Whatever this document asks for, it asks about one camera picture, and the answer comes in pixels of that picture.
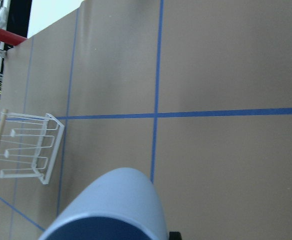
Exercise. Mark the light blue plastic cup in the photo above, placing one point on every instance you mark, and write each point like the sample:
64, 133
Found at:
120, 205

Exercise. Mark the white wire cup holder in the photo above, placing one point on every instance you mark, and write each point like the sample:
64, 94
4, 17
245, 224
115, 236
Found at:
29, 145

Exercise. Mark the red cylinder post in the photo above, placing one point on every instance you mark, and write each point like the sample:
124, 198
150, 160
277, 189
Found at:
11, 38

